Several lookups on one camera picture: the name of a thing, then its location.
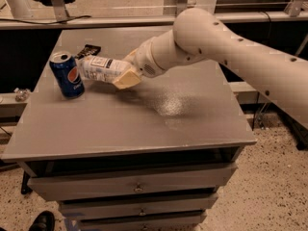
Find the blue pepsi can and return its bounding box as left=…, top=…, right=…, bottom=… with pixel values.
left=49, top=51, right=85, bottom=98

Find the bottom grey drawer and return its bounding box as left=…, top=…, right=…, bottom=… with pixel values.
left=78, top=211, right=205, bottom=231

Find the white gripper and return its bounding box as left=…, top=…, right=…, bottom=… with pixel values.
left=113, top=37, right=168, bottom=90

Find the grey drawer cabinet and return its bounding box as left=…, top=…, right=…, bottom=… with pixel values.
left=0, top=24, right=257, bottom=231

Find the top grey drawer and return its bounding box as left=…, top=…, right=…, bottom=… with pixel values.
left=29, top=163, right=237, bottom=201

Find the black snack packet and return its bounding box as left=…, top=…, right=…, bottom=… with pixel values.
left=75, top=44, right=101, bottom=60

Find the clear plastic bottle white label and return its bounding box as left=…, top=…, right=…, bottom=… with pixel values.
left=79, top=55, right=129, bottom=83

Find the grey drawer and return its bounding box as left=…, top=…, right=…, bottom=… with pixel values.
left=78, top=211, right=205, bottom=231
left=29, top=163, right=237, bottom=201
left=60, top=193, right=218, bottom=219

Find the small glass jar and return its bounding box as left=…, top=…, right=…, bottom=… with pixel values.
left=13, top=88, right=31, bottom=102

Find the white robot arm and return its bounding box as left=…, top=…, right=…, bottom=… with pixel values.
left=113, top=8, right=308, bottom=128

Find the middle grey drawer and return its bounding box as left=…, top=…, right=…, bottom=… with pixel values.
left=60, top=193, right=218, bottom=219

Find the grey metal rail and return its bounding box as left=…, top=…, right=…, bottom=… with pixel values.
left=0, top=11, right=308, bottom=30

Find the black cable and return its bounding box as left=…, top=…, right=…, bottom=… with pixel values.
left=0, top=14, right=92, bottom=26

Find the black shoe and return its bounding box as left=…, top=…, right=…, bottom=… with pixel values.
left=28, top=211, right=55, bottom=231

